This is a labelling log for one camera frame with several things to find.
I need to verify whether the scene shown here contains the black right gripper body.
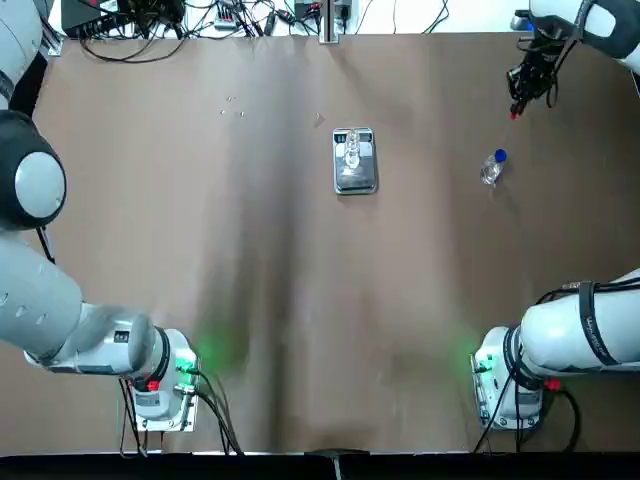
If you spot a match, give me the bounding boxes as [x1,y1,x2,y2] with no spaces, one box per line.
[508,47,559,89]

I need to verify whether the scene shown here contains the clear dropper bottle blue cap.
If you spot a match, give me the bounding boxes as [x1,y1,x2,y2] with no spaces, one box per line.
[478,147,509,189]

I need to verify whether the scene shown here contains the silver electronic balance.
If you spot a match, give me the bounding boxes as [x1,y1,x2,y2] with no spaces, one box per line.
[331,126,380,196]

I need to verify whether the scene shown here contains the black power adapter brick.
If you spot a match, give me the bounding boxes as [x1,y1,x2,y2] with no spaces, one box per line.
[127,0,187,26]

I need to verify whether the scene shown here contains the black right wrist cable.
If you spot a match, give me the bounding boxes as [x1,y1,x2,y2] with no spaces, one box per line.
[546,14,577,109]

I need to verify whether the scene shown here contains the aluminium profile post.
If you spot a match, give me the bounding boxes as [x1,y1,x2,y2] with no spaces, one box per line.
[319,0,347,46]

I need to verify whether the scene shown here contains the black arm base cable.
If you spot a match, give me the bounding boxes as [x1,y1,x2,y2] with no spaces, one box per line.
[514,384,584,454]
[118,375,150,459]
[473,367,512,454]
[192,367,246,457]

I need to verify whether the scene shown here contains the long black looped cable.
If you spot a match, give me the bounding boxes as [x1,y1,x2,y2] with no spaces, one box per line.
[79,32,190,65]

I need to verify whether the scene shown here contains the aluminium corner frame post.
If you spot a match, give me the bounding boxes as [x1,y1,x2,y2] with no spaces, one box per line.
[29,19,65,57]

